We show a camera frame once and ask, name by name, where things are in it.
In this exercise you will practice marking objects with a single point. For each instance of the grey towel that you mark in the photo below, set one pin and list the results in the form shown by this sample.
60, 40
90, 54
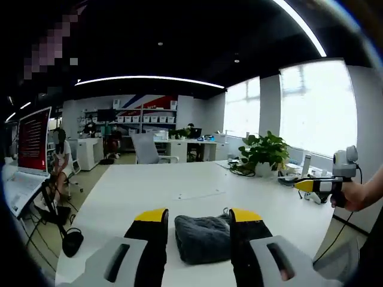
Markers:
200, 236

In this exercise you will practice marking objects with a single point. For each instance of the white open laptop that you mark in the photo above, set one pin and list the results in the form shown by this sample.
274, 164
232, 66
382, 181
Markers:
31, 137

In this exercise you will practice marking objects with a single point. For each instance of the person's right hand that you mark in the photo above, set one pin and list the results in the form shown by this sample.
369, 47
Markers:
356, 194

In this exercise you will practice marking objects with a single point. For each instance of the white bottle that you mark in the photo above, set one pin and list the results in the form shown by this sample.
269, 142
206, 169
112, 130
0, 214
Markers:
306, 166

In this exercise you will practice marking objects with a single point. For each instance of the dark round object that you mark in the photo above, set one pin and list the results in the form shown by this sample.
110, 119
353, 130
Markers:
285, 180

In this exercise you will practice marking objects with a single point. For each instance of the potted green plant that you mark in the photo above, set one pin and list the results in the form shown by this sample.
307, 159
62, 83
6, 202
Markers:
266, 149

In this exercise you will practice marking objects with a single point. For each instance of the bright window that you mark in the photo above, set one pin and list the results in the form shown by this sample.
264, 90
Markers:
317, 107
242, 107

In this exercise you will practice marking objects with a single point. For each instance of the black bag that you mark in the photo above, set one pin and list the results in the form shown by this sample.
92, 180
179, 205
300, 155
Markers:
71, 243

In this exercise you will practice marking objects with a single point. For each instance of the grey mesh chair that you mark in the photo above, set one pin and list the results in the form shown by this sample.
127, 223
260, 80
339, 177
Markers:
338, 260

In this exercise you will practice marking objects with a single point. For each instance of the person's dark clothing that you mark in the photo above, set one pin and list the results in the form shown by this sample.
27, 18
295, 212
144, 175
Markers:
372, 260

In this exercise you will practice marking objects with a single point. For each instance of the white printer box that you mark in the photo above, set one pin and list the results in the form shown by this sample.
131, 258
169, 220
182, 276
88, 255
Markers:
220, 137

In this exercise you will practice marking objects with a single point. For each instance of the grey office chair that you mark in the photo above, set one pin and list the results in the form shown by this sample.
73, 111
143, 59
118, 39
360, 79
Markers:
145, 149

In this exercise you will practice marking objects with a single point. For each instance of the white cabinet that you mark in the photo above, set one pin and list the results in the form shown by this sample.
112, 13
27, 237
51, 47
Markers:
89, 154

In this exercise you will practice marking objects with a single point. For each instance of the white office desk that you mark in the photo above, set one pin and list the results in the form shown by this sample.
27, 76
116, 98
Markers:
179, 148

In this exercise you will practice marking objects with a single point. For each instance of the black desk monitor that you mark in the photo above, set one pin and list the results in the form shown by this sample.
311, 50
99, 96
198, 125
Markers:
197, 133

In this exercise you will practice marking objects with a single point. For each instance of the small green plant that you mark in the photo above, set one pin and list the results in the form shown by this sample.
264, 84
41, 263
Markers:
179, 133

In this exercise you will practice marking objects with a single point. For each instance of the row of white storage bins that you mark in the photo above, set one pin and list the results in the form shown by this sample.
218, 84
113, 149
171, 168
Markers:
149, 119

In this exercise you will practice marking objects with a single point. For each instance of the white storage shelving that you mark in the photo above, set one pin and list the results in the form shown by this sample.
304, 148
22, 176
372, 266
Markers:
149, 112

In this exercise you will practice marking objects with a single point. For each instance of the ceiling light strip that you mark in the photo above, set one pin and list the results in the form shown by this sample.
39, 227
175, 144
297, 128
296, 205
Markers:
302, 25
146, 77

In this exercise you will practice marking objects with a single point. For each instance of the black wall monitor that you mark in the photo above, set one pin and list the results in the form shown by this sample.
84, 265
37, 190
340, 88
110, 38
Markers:
106, 115

